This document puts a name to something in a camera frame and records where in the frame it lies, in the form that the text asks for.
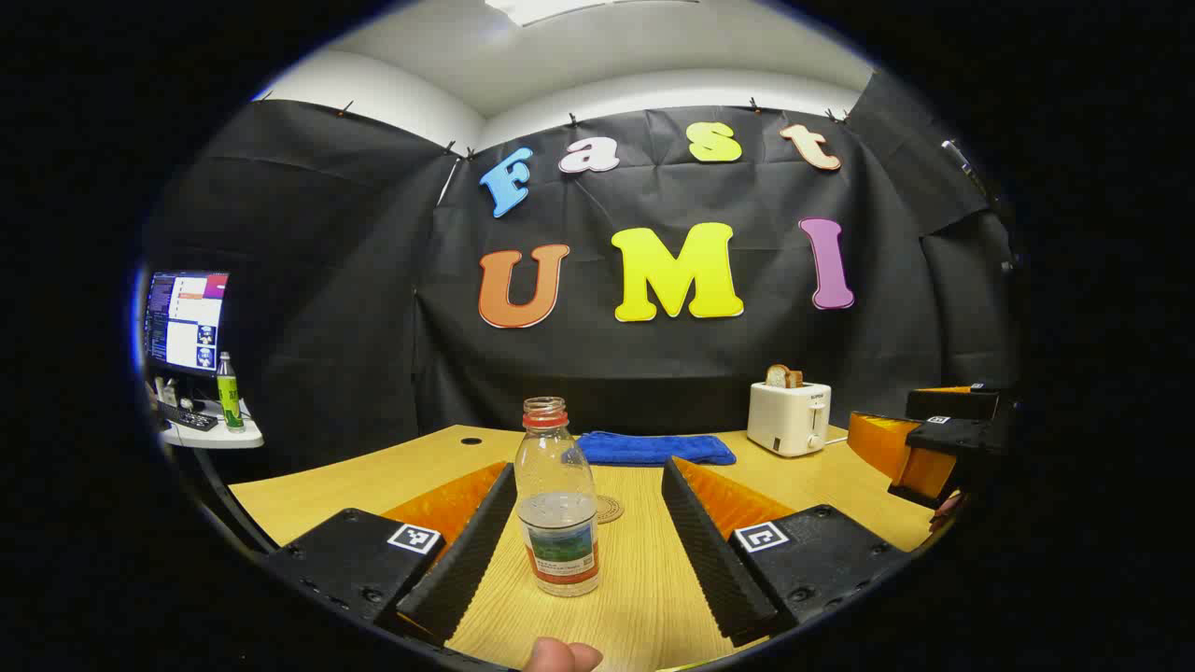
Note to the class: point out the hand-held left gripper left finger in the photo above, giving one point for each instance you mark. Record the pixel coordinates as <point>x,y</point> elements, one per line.
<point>467,551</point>

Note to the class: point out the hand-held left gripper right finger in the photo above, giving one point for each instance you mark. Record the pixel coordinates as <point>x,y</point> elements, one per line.
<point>709,551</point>

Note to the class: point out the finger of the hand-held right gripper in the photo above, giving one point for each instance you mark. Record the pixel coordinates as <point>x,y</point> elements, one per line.
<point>952,404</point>
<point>966,436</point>

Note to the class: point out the clear plastic water bottle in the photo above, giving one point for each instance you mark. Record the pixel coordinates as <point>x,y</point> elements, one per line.
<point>557,523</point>

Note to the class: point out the round cork coaster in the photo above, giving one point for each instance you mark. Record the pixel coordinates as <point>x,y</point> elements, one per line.
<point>611,510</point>

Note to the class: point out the green bottle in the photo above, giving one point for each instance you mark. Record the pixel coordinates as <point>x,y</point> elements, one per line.
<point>230,397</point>

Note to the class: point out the blue towel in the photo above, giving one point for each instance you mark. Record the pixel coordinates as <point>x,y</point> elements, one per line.
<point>653,448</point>

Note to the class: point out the white toaster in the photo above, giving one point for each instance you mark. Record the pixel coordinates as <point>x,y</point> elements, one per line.
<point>784,420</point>

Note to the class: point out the silver metal pole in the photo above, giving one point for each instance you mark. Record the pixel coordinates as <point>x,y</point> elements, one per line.
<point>963,166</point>

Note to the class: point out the black backdrop cloth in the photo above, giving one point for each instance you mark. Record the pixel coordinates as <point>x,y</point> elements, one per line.
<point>373,327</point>

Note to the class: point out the white side table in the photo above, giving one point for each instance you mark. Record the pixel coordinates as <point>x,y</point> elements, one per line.
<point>229,440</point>

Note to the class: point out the black keyboard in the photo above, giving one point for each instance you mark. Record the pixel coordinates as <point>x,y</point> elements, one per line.
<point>187,417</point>

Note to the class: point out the computer monitor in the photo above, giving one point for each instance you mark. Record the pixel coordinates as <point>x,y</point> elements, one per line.
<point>187,322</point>

